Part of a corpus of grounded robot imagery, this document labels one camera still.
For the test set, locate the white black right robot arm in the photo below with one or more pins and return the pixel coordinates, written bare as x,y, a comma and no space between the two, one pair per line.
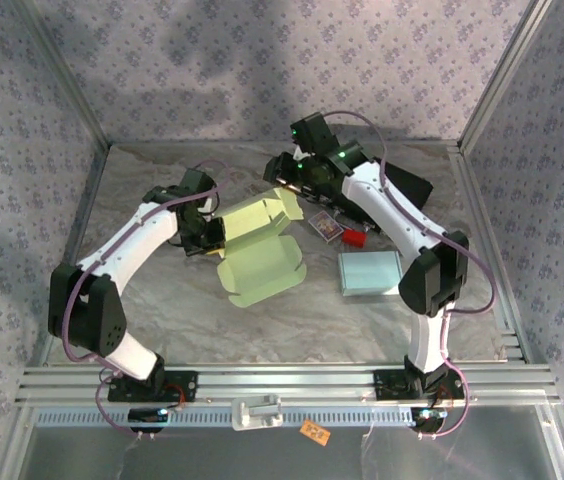
387,205

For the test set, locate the black hard case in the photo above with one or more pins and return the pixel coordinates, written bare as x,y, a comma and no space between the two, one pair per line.
412,185

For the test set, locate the purple card pack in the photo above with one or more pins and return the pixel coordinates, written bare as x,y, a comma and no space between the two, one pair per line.
325,226

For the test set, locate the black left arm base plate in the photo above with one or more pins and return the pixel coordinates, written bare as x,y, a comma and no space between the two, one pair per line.
187,387

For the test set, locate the small red tag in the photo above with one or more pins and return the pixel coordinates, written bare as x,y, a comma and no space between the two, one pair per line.
354,237

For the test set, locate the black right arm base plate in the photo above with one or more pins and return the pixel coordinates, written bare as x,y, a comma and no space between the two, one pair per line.
392,385

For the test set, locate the aluminium frame post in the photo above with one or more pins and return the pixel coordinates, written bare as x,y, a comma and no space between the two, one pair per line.
507,70
64,75

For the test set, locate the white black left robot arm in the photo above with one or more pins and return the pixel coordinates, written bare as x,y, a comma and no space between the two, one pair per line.
132,245

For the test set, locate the grey metal sheet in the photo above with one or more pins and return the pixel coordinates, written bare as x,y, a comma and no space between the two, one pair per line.
262,460

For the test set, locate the light blue paper box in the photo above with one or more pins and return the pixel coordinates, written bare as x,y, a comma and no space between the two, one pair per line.
367,272

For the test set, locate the pale green paper box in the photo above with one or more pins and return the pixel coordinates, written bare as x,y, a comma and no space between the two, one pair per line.
257,270

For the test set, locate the white plastic bracket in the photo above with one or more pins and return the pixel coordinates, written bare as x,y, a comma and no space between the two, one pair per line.
257,412

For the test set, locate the orange sticker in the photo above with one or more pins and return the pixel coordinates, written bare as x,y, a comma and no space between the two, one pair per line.
314,432

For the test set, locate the aluminium mounting rail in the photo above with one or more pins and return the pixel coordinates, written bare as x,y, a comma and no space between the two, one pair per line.
287,382

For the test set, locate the small black controller box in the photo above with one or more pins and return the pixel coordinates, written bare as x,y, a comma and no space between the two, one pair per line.
144,416
427,420

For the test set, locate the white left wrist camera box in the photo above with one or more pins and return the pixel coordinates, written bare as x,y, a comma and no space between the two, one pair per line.
208,205

